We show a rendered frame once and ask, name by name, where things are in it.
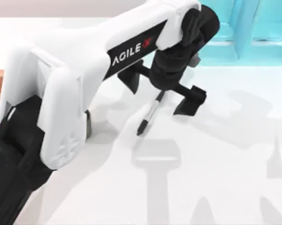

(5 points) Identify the black marker pen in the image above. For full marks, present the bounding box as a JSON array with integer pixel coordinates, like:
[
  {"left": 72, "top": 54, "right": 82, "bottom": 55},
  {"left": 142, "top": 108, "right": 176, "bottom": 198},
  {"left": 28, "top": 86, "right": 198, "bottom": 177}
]
[{"left": 136, "top": 90, "right": 165, "bottom": 137}]

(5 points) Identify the light blue rack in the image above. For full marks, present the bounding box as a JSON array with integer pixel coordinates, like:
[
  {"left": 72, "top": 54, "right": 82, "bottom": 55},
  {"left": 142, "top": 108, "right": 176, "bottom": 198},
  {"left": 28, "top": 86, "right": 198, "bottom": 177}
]
[{"left": 198, "top": 0, "right": 282, "bottom": 62}]

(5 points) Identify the grey rounded box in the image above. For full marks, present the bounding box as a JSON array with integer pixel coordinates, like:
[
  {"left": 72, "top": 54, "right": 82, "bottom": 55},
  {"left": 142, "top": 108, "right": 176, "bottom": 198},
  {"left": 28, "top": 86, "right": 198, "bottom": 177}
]
[{"left": 190, "top": 54, "right": 202, "bottom": 68}]

